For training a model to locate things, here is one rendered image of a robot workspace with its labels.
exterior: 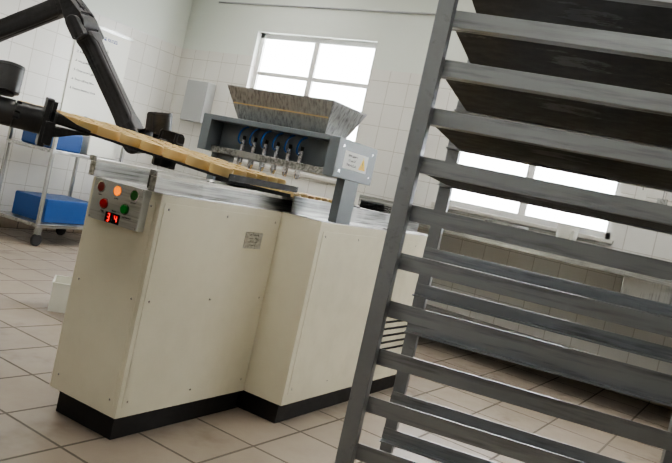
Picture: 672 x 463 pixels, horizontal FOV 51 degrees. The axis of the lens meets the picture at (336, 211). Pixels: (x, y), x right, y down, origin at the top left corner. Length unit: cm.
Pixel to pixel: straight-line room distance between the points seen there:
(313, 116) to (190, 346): 104
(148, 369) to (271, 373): 60
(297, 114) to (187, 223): 78
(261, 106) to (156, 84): 470
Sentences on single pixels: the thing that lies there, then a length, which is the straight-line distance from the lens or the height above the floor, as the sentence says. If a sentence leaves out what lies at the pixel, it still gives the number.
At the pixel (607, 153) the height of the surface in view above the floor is 113.
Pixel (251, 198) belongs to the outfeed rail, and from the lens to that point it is 269.
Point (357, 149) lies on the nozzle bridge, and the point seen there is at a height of 115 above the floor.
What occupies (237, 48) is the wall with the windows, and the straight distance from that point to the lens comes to 740.
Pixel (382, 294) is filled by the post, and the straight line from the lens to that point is 127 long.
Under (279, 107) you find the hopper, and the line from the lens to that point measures 301.
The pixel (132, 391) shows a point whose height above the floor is 17.
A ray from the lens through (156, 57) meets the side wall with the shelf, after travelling 769.
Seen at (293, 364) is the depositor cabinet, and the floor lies 25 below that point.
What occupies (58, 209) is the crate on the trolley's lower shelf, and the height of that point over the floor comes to 30.
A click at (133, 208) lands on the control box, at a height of 77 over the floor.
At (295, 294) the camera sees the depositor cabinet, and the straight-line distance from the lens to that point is 282.
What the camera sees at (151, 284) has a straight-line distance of 239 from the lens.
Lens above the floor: 97
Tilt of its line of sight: 2 degrees down
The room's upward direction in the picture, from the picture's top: 13 degrees clockwise
